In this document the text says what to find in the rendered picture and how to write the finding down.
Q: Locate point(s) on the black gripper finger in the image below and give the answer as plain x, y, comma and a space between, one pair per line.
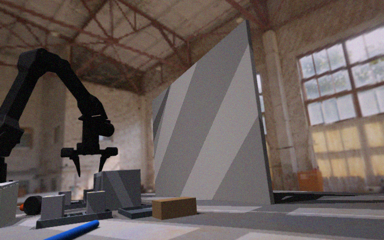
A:
76, 162
102, 161

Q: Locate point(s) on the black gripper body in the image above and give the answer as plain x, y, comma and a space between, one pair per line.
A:
90, 146

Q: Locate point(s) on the brown rectangular block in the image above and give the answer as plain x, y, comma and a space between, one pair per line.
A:
175, 207

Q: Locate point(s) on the blue cylinder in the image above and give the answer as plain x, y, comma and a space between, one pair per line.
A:
72, 233

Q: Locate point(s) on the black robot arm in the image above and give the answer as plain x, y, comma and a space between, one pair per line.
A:
32, 65

